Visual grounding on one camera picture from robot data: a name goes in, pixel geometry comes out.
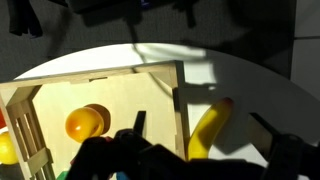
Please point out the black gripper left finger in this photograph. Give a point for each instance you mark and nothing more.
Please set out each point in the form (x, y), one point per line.
(126, 156)

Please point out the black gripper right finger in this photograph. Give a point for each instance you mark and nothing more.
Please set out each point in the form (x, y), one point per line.
(286, 156)

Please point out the yellow banana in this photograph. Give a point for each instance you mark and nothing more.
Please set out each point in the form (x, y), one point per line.
(206, 130)

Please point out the wooden crate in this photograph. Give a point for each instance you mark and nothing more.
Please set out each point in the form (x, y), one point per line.
(126, 93)

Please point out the orange yellow toy fruit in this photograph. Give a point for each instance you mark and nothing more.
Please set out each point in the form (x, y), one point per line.
(83, 124)

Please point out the green cube block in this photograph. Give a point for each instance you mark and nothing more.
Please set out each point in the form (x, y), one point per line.
(62, 176)

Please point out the white round table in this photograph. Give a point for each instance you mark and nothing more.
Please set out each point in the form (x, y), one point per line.
(253, 83)

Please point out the yellow green ball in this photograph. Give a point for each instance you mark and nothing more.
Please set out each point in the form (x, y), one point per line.
(7, 148)

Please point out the orange cube block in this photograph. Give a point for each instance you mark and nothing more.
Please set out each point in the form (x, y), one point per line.
(2, 119)

